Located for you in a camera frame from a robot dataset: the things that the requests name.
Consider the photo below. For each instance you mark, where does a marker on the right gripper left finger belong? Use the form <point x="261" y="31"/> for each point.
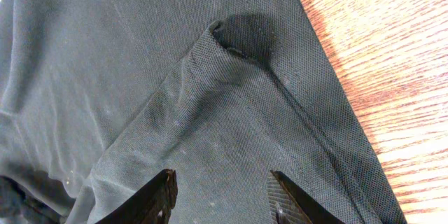
<point x="151" y="204"/>

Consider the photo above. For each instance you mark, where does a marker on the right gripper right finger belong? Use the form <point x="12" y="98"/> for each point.
<point x="289" y="204"/>

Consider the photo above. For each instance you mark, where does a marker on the black t-shirt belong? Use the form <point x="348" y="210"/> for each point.
<point x="98" y="96"/>

